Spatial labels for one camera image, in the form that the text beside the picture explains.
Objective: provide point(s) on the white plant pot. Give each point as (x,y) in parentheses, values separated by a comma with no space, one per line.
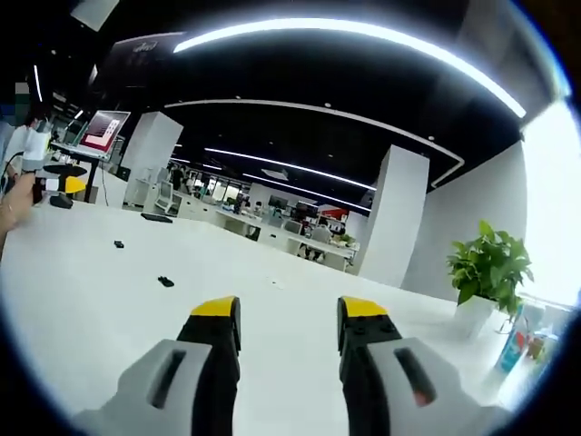
(474,315)

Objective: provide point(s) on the long ceiling light strip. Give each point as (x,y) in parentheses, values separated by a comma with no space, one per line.
(363,34)

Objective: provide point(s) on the standing desk with black leg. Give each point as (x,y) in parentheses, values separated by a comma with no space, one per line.
(91,177)

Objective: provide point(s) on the black monitor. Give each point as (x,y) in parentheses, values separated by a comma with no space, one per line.
(277,201)

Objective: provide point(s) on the row of white office desks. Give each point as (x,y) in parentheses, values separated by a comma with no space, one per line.
(281,234)

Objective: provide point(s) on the red and white board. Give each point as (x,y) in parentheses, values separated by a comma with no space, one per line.
(104,129)

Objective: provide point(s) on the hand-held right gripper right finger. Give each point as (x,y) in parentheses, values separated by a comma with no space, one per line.
(408,363)

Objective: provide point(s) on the person's left hand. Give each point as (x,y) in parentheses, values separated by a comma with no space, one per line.
(16,204)

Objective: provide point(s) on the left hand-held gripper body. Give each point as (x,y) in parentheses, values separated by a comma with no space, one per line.
(35,150)

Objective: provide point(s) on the black plastic buckle part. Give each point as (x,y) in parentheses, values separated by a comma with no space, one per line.
(119,244)
(166,281)

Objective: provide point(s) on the white office chair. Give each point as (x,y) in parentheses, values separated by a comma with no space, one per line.
(166,200)

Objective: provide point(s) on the colourful small packet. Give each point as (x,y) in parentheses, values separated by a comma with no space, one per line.
(538,345)

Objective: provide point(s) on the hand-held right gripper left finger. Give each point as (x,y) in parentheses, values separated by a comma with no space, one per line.
(159,363)

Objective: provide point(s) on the flat black object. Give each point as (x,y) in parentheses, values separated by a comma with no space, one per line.
(156,217)

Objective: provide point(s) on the green potted plant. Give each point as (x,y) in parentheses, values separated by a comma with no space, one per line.
(490,263)

